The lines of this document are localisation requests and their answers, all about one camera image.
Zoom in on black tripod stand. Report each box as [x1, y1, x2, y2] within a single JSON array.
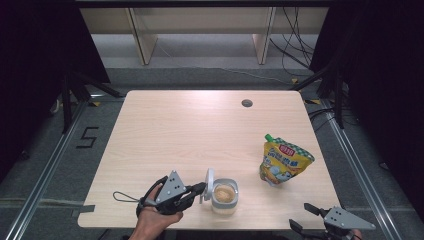
[[59, 70, 125, 135], [289, 62, 346, 130]]

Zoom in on bundle of black cables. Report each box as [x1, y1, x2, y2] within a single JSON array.
[[269, 6, 316, 78]]

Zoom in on black floor cables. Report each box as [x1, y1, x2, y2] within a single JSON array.
[[307, 105, 338, 132]]

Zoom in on black wrist strap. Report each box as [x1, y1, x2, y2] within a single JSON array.
[[135, 175, 169, 218]]

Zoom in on yellow spout pouch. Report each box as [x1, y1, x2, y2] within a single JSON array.
[[259, 133, 316, 187]]

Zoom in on grey tape strip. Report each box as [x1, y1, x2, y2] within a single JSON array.
[[71, 204, 96, 218]]

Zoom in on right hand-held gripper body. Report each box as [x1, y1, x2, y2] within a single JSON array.
[[303, 206, 377, 240]]

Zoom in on black curtain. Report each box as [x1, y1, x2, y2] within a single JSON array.
[[0, 0, 112, 175], [309, 0, 424, 222]]

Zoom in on aluminium floor rail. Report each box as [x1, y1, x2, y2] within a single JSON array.
[[5, 96, 88, 240], [319, 99, 403, 240]]

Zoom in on clear jar with white lid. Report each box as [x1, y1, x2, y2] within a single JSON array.
[[199, 167, 240, 215]]

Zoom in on person's left hand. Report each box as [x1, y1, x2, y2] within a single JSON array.
[[137, 185, 184, 235]]

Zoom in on grey lanyard loop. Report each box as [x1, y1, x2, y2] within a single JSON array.
[[112, 190, 142, 204]]

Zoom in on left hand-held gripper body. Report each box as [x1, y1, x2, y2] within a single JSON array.
[[153, 170, 198, 216]]

